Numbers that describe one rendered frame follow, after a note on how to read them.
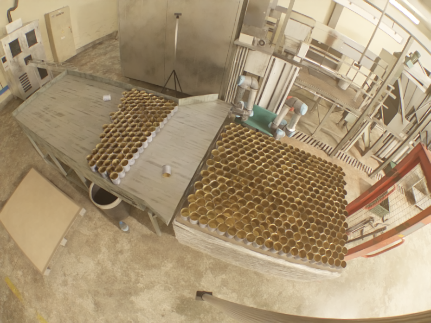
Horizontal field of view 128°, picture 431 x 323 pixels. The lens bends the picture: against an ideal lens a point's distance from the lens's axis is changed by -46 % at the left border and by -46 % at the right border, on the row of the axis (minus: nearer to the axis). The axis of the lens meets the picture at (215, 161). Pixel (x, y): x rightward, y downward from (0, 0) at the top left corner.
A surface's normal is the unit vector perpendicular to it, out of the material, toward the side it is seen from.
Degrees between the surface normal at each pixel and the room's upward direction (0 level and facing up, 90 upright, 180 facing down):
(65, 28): 90
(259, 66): 90
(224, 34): 90
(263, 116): 90
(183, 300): 0
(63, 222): 0
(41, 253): 0
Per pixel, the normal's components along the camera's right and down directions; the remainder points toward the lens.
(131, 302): 0.16, -0.59
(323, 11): -0.35, 0.72
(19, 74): 0.92, 0.37
